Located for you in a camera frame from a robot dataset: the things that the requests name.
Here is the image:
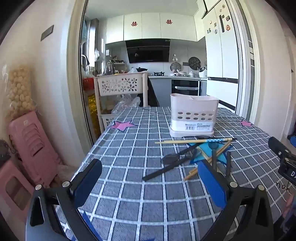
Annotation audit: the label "pink plastic stool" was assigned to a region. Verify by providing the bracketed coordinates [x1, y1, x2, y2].
[8, 111, 64, 188]
[0, 160, 35, 211]

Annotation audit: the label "black range hood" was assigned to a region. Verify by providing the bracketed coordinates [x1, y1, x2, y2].
[125, 39, 171, 63]

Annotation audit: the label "white flower-cutout basket rack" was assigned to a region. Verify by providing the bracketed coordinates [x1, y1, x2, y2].
[94, 72, 148, 135]

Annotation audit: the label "grey wall switch plate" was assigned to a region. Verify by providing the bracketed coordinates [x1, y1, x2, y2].
[41, 25, 54, 42]

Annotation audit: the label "bag of pale round snacks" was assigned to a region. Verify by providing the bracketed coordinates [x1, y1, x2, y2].
[5, 66, 36, 121]

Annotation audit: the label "grey checked tablecloth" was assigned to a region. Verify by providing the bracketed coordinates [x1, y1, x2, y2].
[55, 106, 289, 241]

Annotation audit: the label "round black holed pan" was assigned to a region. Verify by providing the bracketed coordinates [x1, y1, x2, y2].
[188, 57, 200, 69]

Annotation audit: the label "white countertop spice rack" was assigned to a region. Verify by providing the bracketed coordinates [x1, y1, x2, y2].
[106, 59, 126, 75]

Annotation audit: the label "white upper kitchen cabinets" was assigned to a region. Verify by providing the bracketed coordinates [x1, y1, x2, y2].
[106, 13, 206, 44]

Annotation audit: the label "dark hanging cloth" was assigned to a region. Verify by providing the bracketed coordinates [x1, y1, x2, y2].
[147, 77, 160, 107]

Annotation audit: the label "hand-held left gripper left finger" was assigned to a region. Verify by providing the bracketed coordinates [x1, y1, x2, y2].
[25, 159, 103, 241]

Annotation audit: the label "white sliding door frame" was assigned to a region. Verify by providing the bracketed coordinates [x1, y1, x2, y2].
[67, 0, 263, 149]

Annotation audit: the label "black built-in oven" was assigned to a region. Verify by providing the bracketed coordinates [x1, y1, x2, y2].
[171, 79, 201, 96]

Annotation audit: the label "red plastic basket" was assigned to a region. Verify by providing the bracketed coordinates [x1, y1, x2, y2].
[83, 77, 95, 91]

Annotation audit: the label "white refrigerator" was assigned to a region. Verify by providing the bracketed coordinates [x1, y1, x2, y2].
[203, 0, 240, 112]

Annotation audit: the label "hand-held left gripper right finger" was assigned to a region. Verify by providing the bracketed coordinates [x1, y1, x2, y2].
[198, 160, 275, 241]

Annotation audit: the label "blue-patterned bamboo chopsticks pair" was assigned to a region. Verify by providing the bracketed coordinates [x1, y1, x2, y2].
[154, 138, 232, 144]

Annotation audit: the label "metal kitchen faucet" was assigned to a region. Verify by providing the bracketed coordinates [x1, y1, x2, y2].
[81, 54, 90, 70]

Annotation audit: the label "clear plastic bag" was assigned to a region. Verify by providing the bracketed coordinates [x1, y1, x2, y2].
[112, 94, 141, 114]

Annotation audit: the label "gold foil packaging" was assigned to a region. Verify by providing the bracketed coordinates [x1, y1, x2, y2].
[87, 93, 101, 135]

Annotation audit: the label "pale pink plastic utensil holder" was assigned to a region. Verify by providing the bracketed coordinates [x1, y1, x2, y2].
[169, 93, 219, 139]

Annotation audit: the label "group of fridge magnets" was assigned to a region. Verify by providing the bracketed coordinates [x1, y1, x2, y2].
[206, 3, 232, 35]

